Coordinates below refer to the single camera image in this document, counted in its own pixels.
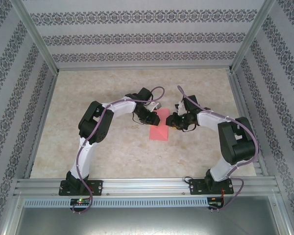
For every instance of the pink square paper sheet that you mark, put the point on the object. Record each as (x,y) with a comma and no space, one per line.
(159,133)

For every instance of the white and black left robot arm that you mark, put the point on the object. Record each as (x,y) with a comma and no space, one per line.
(122,109)

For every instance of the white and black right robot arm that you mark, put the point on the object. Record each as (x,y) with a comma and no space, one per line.
(210,120)

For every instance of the steel sheet panel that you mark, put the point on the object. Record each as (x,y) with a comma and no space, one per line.
(142,221)

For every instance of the small dark circuit board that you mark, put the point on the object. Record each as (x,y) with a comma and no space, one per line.
(215,204)

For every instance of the circuit board with green light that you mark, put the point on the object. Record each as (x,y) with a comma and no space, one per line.
(80,202)

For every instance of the aluminium side rail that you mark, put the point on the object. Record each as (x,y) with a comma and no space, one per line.
(48,98)
(238,98)

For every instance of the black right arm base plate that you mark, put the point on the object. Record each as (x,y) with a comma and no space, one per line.
(196,187)

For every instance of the aluminium mounting rail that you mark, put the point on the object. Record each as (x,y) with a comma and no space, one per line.
(142,187)

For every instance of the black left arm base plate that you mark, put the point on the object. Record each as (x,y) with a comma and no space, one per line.
(96,187)

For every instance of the aluminium frame post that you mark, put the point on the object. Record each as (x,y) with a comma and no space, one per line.
(251,36)
(35,36)

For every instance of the aluminium frame upright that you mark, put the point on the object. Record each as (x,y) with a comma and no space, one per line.
(12,218)
(283,218)

